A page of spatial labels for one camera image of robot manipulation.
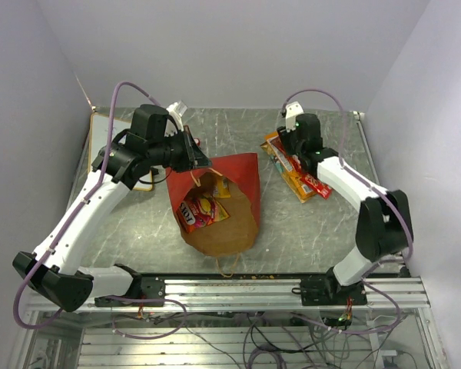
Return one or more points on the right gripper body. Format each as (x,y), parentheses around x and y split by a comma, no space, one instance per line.
(291,144)

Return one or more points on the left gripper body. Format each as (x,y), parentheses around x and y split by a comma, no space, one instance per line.
(177,154)

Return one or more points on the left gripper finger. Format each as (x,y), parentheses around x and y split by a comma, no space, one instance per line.
(194,152)
(201,165)

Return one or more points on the red doritos bag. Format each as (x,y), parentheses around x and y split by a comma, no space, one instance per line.
(290,163)

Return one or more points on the brown teal chips bag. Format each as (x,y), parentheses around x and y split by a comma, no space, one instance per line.
(276,161)

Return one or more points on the yellow small snack bag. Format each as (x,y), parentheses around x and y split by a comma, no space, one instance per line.
(221,188)

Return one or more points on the orange snack bag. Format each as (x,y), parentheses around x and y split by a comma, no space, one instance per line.
(302,192)

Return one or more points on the red paper bag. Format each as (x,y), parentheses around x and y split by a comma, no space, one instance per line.
(226,240)

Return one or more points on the orange pink fox's candy bag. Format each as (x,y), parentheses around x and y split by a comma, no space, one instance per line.
(200,211)

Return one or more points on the red fritos snack bag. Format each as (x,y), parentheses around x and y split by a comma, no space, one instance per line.
(317,186)

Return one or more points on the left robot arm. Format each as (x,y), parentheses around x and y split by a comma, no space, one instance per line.
(156,137)

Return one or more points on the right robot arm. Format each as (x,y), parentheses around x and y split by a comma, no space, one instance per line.
(383,224)

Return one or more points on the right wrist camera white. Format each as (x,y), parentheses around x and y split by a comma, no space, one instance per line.
(291,111)

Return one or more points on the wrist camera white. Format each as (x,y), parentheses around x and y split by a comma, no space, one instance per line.
(176,110)
(291,111)

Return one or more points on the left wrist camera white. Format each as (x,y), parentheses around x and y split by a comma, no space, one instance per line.
(176,110)

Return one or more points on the white board with yellow frame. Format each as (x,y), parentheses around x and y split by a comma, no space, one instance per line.
(98,138)

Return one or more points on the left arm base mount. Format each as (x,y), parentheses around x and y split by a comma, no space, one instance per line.
(148,291)

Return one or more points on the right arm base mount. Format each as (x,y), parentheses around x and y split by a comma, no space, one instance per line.
(322,290)

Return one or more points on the aluminium frame rail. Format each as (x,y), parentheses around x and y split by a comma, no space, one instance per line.
(274,295)

